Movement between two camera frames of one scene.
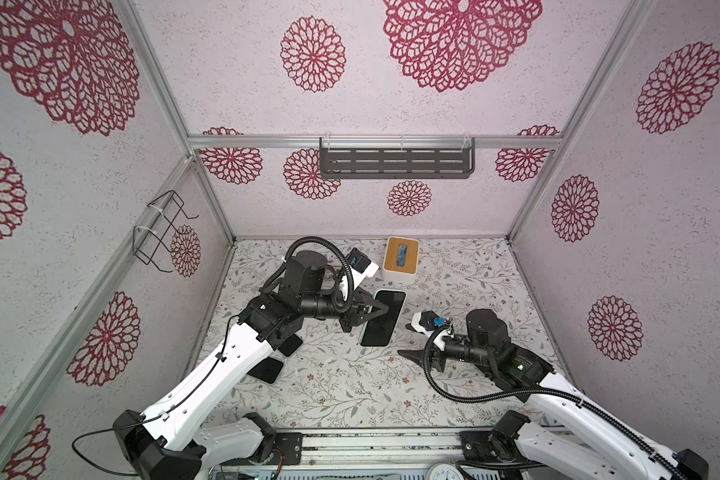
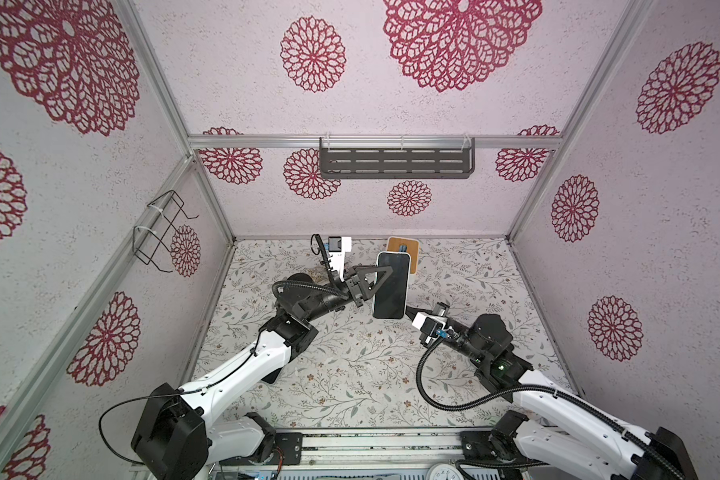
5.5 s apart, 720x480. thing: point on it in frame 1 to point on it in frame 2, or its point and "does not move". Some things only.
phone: (379, 329) to (392, 299)
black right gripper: (414, 355) to (415, 310)
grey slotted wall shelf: (396, 157) does not move
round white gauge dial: (443, 471) does not move
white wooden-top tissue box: (401, 259) does not move
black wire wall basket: (145, 243) does not move
